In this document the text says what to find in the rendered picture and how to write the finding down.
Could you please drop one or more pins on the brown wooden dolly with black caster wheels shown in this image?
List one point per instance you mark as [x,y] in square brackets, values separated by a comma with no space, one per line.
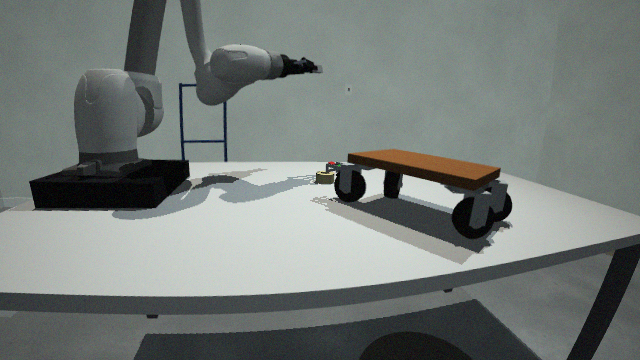
[472,217]

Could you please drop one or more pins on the beige roll of masking tape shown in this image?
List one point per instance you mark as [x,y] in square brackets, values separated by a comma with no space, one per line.
[324,177]

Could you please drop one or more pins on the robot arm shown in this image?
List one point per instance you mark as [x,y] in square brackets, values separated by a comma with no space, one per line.
[109,113]

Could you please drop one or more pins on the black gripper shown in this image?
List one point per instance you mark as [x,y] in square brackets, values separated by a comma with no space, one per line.
[302,66]

